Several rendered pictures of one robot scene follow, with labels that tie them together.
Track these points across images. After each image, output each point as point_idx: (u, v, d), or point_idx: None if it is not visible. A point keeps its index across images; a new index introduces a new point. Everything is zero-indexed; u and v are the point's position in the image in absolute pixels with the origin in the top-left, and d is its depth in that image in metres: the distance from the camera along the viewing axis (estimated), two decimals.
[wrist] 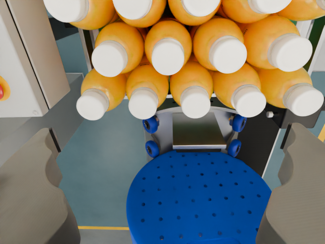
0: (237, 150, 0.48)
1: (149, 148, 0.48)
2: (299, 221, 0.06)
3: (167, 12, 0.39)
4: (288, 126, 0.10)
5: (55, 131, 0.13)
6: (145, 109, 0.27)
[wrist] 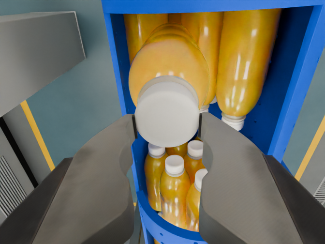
0: None
1: None
2: (228, 201, 0.06)
3: None
4: (199, 116, 0.11)
5: None
6: None
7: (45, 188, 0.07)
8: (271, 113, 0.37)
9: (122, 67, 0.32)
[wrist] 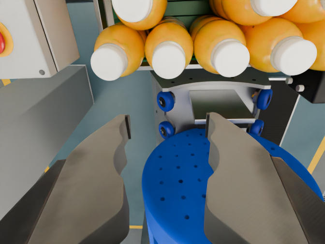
0: (259, 132, 0.44)
1: (164, 129, 0.44)
2: (233, 202, 0.06)
3: None
4: (207, 116, 0.11)
5: (130, 118, 0.14)
6: (172, 65, 0.23)
7: (38, 191, 0.07)
8: None
9: None
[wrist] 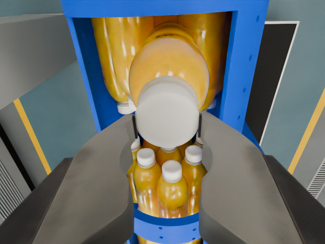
0: None
1: None
2: (228, 201, 0.06)
3: None
4: (199, 116, 0.11)
5: None
6: (174, 126, 0.12)
7: (45, 188, 0.07)
8: None
9: (91, 65, 0.35)
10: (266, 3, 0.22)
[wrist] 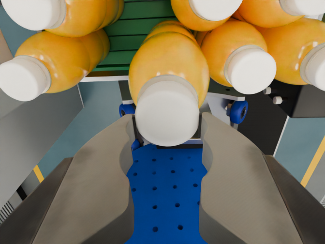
0: None
1: None
2: (228, 201, 0.06)
3: None
4: (199, 116, 0.11)
5: None
6: None
7: (45, 188, 0.07)
8: None
9: None
10: None
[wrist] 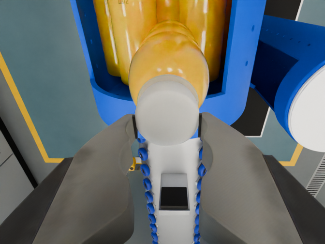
0: None
1: None
2: (228, 201, 0.06)
3: None
4: (199, 116, 0.11)
5: None
6: None
7: (45, 188, 0.07)
8: None
9: None
10: None
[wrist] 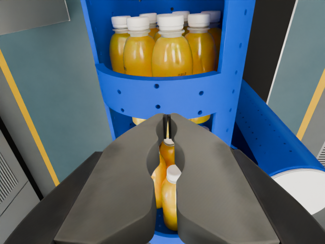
0: None
1: None
2: (203, 200, 0.06)
3: None
4: (168, 118, 0.11)
5: (167, 118, 0.14)
6: None
7: (75, 179, 0.07)
8: None
9: None
10: None
